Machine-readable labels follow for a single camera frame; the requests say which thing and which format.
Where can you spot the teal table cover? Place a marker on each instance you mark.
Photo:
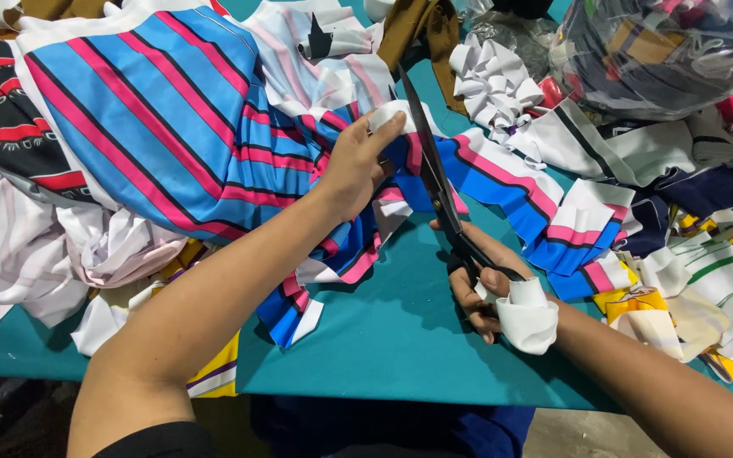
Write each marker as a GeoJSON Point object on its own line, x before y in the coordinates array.
{"type": "Point", "coordinates": [392, 331]}

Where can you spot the brown fabric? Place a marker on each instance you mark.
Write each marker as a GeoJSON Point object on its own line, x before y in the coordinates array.
{"type": "Point", "coordinates": [67, 7]}
{"type": "Point", "coordinates": [427, 32]}

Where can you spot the white pink printed fabric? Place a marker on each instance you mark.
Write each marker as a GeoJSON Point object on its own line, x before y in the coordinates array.
{"type": "Point", "coordinates": [315, 57]}

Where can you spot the person's black sleeve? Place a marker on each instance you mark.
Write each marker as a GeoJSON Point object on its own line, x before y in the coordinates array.
{"type": "Point", "coordinates": [156, 442]}

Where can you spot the black red patterned fabric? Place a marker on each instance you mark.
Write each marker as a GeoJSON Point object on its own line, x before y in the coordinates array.
{"type": "Point", "coordinates": [4, 121]}

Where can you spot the person's left hand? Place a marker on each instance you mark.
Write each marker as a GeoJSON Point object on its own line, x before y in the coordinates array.
{"type": "Point", "coordinates": [347, 172]}

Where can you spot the yellow purple striped fabric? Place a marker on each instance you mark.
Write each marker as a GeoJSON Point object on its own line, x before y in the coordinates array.
{"type": "Point", "coordinates": [217, 372]}

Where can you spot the heap of mixed fabric scraps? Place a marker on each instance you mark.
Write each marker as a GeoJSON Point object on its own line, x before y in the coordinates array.
{"type": "Point", "coordinates": [697, 254]}

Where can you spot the blue pink striped fabric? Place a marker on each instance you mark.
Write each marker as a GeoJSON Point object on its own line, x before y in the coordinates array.
{"type": "Point", "coordinates": [150, 114]}

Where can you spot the person's blue garment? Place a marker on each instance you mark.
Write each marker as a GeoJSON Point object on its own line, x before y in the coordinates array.
{"type": "Point", "coordinates": [392, 429]}

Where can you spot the white ruffled fabric scraps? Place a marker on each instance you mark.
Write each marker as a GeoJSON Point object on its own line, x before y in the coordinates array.
{"type": "Point", "coordinates": [494, 79]}

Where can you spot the white cloth thumb wrap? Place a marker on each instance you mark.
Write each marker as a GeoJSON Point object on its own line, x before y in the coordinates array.
{"type": "Point", "coordinates": [527, 318]}

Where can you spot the white fabric pile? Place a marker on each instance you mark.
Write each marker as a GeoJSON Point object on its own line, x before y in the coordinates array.
{"type": "Point", "coordinates": [23, 242]}

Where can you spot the clear bag of fabric scraps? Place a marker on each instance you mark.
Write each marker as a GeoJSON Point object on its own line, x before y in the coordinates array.
{"type": "Point", "coordinates": [659, 51]}

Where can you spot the black scissors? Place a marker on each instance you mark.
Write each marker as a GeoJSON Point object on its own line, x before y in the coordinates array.
{"type": "Point", "coordinates": [433, 172]}

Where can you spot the person's right hand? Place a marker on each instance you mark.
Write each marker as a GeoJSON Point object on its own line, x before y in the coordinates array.
{"type": "Point", "coordinates": [490, 286]}

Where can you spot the cut blue pink fabric strips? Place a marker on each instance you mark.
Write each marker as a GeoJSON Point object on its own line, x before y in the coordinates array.
{"type": "Point", "coordinates": [519, 191]}

